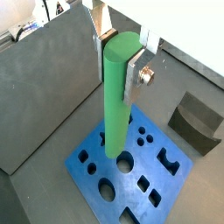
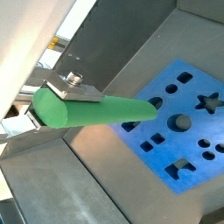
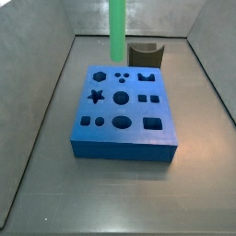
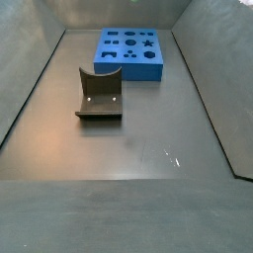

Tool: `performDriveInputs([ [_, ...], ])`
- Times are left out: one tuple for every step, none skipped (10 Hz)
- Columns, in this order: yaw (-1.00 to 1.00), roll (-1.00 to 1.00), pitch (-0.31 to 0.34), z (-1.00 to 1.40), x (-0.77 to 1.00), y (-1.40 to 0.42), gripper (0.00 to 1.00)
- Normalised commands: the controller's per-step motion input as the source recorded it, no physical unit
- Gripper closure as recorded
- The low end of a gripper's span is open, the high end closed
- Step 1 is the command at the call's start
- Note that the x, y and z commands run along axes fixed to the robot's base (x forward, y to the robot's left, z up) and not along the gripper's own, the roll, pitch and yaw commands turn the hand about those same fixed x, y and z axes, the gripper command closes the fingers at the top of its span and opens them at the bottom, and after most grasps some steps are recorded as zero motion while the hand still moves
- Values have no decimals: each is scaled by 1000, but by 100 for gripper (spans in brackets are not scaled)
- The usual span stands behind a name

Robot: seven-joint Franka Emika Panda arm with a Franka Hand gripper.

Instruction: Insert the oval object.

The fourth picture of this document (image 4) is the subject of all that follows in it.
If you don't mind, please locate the blue foam shape-sorter block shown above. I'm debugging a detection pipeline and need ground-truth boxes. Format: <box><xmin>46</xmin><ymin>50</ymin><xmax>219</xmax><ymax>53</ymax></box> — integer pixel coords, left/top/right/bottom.
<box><xmin>93</xmin><ymin>28</ymin><xmax>163</xmax><ymax>81</ymax></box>

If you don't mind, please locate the black curved holder bracket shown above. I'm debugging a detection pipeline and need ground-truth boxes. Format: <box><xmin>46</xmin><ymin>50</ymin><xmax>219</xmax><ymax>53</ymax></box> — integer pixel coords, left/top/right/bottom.
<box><xmin>75</xmin><ymin>68</ymin><xmax>123</xmax><ymax>119</ymax></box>

